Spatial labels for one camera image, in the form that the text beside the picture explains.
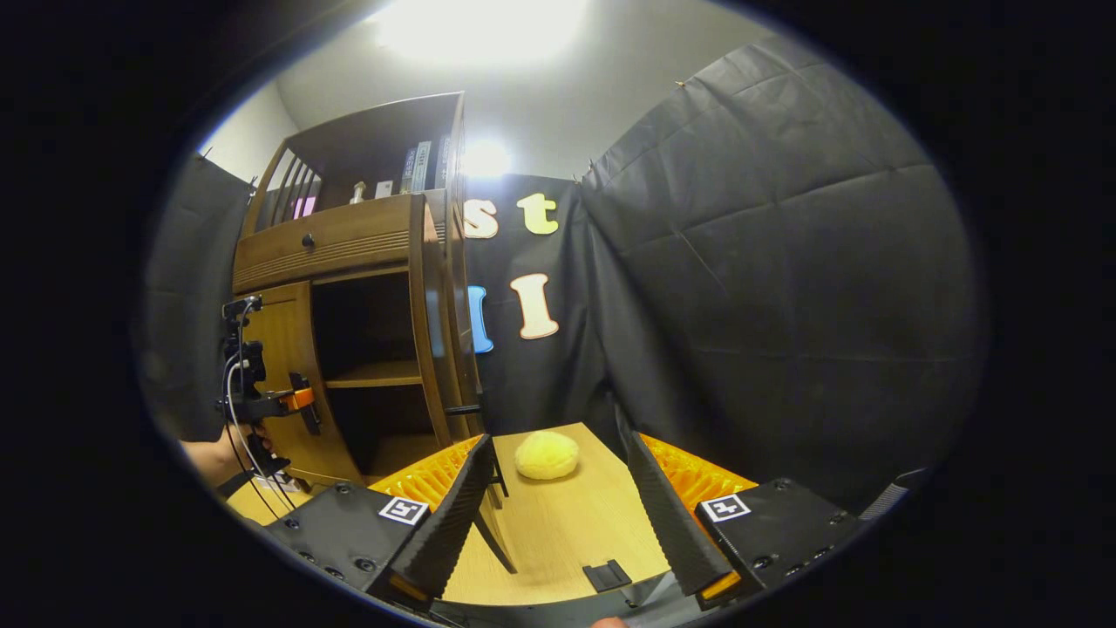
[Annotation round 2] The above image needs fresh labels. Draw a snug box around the wooden double-door shoe cabinet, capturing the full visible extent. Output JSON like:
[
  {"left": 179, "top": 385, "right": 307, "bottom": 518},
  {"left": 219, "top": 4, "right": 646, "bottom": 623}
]
[{"left": 228, "top": 92, "right": 520, "bottom": 577}]

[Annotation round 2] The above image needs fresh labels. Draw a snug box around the wooden cabinet door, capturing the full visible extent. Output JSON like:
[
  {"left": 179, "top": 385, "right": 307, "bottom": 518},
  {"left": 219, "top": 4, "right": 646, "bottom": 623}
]
[
  {"left": 408, "top": 190, "right": 520, "bottom": 577},
  {"left": 240, "top": 281, "right": 363, "bottom": 488}
]

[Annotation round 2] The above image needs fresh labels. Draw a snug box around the thin gripper cable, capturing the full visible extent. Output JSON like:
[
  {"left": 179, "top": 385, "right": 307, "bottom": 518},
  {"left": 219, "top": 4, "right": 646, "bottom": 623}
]
[{"left": 222, "top": 301, "right": 297, "bottom": 515}]

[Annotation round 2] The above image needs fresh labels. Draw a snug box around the black backdrop cloth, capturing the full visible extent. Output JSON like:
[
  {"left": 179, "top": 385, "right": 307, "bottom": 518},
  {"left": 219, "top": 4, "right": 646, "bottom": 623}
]
[{"left": 139, "top": 35, "right": 990, "bottom": 515}]

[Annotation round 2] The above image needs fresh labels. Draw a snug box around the small black bracket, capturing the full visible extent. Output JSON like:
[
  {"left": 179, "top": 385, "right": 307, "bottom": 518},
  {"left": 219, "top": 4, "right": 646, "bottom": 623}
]
[{"left": 582, "top": 560, "right": 633, "bottom": 594}]

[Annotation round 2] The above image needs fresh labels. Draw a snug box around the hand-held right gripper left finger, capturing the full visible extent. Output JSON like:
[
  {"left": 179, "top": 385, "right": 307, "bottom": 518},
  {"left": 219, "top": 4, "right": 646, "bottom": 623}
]
[{"left": 262, "top": 433, "right": 498, "bottom": 611}]

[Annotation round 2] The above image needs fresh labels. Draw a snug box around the yellow fluffy ball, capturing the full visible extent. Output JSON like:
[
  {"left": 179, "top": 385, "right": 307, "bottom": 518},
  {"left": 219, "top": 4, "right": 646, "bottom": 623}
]
[{"left": 514, "top": 430, "right": 581, "bottom": 481}]

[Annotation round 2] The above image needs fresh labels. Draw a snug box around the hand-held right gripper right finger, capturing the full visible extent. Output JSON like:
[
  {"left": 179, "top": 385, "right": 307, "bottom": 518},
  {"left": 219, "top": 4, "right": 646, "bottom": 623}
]
[{"left": 626, "top": 430, "right": 864, "bottom": 611}]

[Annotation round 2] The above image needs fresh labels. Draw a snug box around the wooden cabinet drawer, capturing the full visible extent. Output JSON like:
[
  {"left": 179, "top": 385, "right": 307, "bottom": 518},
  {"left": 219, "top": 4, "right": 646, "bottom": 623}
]
[{"left": 234, "top": 194, "right": 428, "bottom": 273}]

